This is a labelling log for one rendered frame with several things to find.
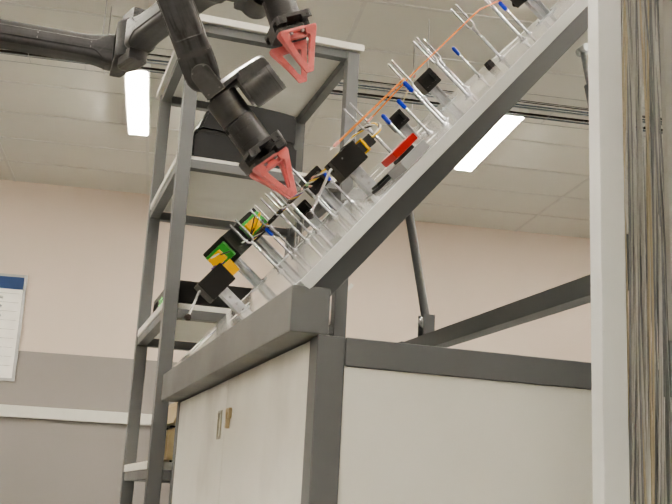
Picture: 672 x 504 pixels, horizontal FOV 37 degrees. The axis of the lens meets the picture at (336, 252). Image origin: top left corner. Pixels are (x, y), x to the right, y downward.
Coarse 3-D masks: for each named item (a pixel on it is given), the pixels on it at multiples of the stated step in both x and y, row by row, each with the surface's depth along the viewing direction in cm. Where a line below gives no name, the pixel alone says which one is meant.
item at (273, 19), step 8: (264, 0) 172; (272, 0) 171; (280, 0) 171; (288, 0) 171; (264, 8) 172; (272, 8) 171; (280, 8) 170; (288, 8) 171; (296, 8) 172; (272, 16) 171; (280, 16) 168; (288, 16) 168; (296, 16) 169; (304, 16) 169; (272, 24) 170; (280, 24) 168; (288, 24) 172
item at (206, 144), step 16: (208, 112) 278; (256, 112) 282; (272, 112) 284; (208, 128) 276; (272, 128) 283; (288, 128) 284; (208, 144) 275; (224, 144) 277; (288, 144) 284; (224, 160) 276; (240, 160) 277
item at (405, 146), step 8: (408, 136) 151; (416, 136) 151; (400, 144) 150; (408, 144) 150; (392, 152) 149; (400, 152) 150; (408, 152) 151; (384, 160) 152; (392, 160) 151; (400, 160) 151
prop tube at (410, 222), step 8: (408, 216) 257; (408, 224) 256; (408, 232) 256; (416, 232) 257; (416, 240) 256; (416, 248) 255; (416, 256) 255; (416, 264) 254; (416, 272) 254; (416, 280) 254; (424, 288) 253; (424, 296) 253; (424, 304) 252; (424, 312) 252
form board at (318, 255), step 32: (576, 0) 162; (544, 32) 159; (512, 64) 157; (480, 96) 155; (416, 128) 264; (448, 128) 153; (352, 192) 252; (384, 192) 148; (352, 224) 146; (288, 256) 241; (320, 256) 144; (256, 288) 235; (224, 320) 230; (192, 352) 226
